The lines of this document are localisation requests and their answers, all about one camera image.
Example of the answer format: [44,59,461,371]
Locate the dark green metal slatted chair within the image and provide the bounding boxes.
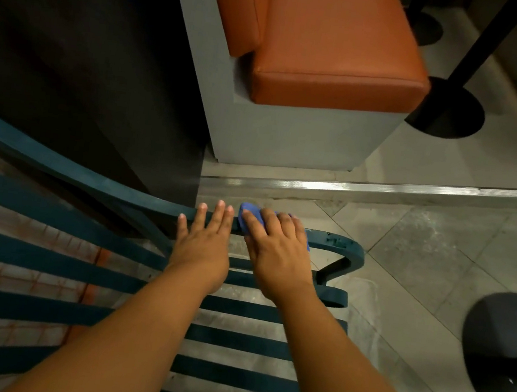
[0,104,380,392]

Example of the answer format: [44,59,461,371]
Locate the person's left forearm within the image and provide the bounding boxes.
[4,244,227,392]

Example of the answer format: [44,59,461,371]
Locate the person's left hand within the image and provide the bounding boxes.
[165,194,239,296]

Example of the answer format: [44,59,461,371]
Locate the person's right hand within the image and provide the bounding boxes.
[230,205,326,309]

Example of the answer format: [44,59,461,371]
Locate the person's right forearm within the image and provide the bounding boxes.
[258,284,455,392]

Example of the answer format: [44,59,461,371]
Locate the black partition panel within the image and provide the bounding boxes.
[0,0,225,243]

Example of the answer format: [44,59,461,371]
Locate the blue cleaning cloth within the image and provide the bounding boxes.
[233,201,316,253]

